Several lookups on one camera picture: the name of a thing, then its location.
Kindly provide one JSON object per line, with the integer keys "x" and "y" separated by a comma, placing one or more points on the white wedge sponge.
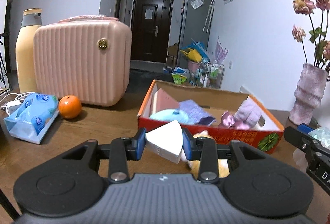
{"x": 166, "y": 141}

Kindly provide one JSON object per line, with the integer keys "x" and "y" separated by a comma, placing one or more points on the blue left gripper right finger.
{"x": 189, "y": 145}

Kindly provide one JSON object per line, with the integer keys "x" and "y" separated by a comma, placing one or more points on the dark entrance door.
{"x": 150, "y": 26}

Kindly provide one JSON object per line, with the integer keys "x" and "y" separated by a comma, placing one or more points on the purple satin scrunchie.
{"x": 227, "y": 121}

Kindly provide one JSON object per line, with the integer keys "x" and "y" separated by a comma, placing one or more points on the purple textured vase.
{"x": 308, "y": 94}

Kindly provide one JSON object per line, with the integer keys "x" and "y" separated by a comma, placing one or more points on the metal wire trolley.
{"x": 210, "y": 75}

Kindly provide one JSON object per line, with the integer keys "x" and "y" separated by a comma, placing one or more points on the blue fluffy monster plush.
{"x": 170, "y": 115}

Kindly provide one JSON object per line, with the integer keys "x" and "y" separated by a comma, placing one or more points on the white board against wall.
{"x": 244, "y": 90}

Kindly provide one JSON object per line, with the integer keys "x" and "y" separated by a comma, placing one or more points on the yellow white plush dog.
{"x": 211, "y": 163}

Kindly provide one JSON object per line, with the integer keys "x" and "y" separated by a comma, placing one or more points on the cream thermos jug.
{"x": 31, "y": 21}

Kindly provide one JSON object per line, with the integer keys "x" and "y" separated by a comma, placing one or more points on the iridescent plastic bag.
{"x": 323, "y": 135}

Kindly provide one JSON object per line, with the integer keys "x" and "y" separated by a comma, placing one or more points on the lavender knitted glove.
{"x": 247, "y": 115}

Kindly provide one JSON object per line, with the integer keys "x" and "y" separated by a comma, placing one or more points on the pink ribbed suitcase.
{"x": 88, "y": 57}

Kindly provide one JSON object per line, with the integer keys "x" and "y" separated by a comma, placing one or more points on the grey refrigerator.
{"x": 193, "y": 18}

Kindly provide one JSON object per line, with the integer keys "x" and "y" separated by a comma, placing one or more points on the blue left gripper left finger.
{"x": 138, "y": 144}

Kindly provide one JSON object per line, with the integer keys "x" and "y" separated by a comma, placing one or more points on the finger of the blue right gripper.
{"x": 306, "y": 129}

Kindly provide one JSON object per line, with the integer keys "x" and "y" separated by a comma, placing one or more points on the blue tissue pack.
{"x": 31, "y": 121}

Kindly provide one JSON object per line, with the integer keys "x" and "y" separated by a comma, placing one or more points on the orange fruit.
{"x": 69, "y": 106}

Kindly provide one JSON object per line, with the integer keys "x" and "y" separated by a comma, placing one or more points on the dried pink roses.
{"x": 318, "y": 35}

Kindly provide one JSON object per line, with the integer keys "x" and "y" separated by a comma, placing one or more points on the purple checkered fabric pouch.
{"x": 196, "y": 114}

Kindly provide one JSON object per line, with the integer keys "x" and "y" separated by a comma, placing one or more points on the black bag on floor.
{"x": 140, "y": 80}

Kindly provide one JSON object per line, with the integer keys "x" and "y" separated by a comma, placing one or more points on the green snack bag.
{"x": 179, "y": 78}

